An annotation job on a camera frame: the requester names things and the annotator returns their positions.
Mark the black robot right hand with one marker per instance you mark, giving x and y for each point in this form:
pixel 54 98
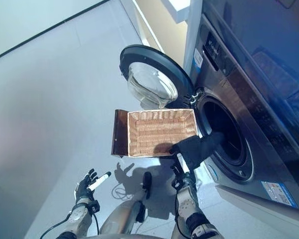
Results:
pixel 182 166

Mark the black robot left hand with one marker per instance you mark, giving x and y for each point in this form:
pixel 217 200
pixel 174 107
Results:
pixel 86 186

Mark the black garment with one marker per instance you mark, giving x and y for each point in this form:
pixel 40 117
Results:
pixel 199 149

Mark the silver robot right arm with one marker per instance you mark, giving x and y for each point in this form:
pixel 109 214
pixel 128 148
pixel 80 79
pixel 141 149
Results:
pixel 192 211

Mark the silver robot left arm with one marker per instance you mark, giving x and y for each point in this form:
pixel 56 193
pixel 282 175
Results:
pixel 77 219

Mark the dark grey washing machine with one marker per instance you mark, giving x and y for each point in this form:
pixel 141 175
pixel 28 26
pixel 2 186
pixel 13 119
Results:
pixel 239 112

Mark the rectangular wicker laundry basket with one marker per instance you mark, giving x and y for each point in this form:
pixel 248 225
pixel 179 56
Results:
pixel 162 132

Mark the silver robot left leg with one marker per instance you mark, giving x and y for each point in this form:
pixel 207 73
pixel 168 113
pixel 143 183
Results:
pixel 129 211

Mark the brown glossy basket stand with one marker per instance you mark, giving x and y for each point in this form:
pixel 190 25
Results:
pixel 119 134

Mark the grey robot torso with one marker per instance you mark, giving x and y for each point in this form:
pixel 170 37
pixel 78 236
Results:
pixel 129 237

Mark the round glass washer door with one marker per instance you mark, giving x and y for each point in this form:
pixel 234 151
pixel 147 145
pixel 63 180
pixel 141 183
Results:
pixel 152 79

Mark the blue energy label sticker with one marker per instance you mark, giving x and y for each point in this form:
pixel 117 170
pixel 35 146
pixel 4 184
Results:
pixel 280 193

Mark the blue white QR sticker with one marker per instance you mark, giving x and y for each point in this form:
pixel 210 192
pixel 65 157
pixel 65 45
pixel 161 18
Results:
pixel 198 59

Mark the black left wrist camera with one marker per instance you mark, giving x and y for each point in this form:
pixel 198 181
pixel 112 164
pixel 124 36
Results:
pixel 96 206

